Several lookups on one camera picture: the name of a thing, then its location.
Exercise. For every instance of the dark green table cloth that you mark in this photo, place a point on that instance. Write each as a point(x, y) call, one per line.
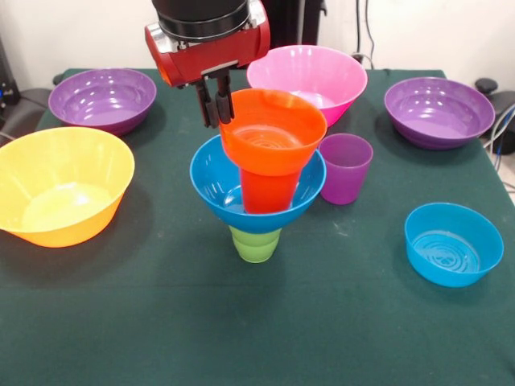
point(257, 321)

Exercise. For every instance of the green plastic cup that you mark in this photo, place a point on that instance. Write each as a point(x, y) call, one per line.
point(253, 251)

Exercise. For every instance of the purple plastic cup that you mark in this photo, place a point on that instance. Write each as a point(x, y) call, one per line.
point(348, 185)

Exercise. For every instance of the yellow plastic bowl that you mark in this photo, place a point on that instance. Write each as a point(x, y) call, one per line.
point(60, 209)

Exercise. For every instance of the orange plastic bowl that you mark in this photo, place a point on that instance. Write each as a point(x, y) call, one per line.
point(269, 161)

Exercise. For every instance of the deep blue plastic bowl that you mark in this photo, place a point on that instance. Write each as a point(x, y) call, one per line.
point(209, 189)

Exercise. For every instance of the orange plastic cup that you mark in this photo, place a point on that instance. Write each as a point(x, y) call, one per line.
point(267, 195)

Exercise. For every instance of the black device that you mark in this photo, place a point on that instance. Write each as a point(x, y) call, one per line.
point(8, 92)

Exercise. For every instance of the black round knob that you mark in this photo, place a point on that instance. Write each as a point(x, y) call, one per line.
point(486, 85)

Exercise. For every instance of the low blue plastic bowl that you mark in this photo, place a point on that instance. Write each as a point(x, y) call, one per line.
point(442, 271)

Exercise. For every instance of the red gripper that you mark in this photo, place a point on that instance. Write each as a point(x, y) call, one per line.
point(207, 58)

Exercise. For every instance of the purple plastic bowl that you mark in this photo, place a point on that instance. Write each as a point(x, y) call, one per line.
point(438, 122)
point(100, 118)

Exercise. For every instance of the pink plastic bowl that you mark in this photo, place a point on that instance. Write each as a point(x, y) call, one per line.
point(334, 80)

